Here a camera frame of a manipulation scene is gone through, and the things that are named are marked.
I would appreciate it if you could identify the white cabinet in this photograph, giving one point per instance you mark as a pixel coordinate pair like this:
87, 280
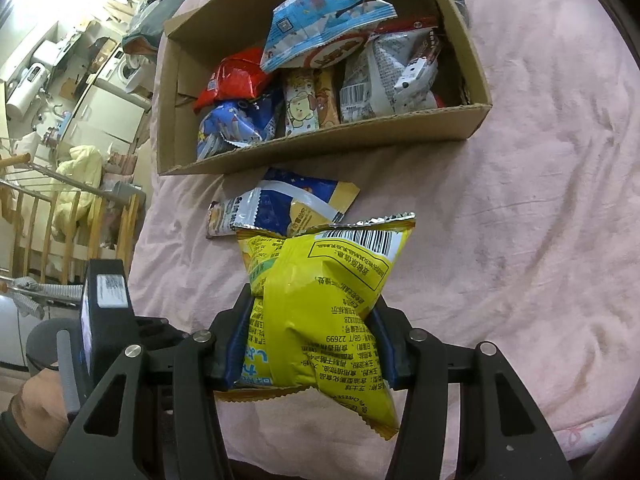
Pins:
105, 120

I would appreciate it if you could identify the cardboard box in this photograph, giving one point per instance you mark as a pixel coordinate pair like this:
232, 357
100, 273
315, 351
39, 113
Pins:
350, 135

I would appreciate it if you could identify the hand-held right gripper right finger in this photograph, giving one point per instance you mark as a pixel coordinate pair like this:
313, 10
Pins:
387, 360

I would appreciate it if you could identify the white blue snack packet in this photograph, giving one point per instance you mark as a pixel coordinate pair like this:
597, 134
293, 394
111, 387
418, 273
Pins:
235, 212

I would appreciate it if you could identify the person's left forearm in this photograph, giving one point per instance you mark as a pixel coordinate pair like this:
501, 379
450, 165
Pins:
20, 455

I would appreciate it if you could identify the white water heater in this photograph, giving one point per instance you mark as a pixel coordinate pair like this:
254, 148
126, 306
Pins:
25, 90

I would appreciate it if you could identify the yellow cloth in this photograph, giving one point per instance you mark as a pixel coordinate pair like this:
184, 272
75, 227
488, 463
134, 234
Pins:
80, 180

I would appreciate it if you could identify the white washing machine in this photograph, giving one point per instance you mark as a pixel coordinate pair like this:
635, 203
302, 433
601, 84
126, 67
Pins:
125, 72

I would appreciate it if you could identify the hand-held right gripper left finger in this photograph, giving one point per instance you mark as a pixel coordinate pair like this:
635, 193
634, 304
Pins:
235, 355

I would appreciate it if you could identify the tan cartoon snack packet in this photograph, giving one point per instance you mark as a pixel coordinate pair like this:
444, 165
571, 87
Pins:
310, 102

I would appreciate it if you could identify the grey round bin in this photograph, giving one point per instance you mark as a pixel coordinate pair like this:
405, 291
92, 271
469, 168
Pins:
42, 345

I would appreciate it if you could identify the wooden railing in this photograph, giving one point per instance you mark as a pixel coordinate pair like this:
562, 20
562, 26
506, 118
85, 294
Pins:
50, 240

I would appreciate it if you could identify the silver white snack bag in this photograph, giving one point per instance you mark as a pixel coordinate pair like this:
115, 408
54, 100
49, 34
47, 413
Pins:
372, 90

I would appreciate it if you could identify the red brown snack packet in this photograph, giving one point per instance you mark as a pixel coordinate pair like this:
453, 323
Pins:
340, 51

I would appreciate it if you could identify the dark blue yellow snack bag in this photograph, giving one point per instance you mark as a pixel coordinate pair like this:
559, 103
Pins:
320, 190

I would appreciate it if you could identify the light blue cartoon snack bag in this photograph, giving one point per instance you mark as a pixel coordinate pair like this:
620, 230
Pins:
320, 20

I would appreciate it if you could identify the pink blanket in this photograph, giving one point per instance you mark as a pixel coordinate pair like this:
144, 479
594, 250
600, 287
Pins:
525, 185

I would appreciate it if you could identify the person's left hand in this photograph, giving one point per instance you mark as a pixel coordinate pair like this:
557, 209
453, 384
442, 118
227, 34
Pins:
35, 402

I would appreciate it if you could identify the metal drying rack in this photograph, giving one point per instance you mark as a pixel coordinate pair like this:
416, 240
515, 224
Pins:
60, 177

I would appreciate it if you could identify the black object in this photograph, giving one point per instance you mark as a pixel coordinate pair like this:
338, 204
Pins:
460, 2

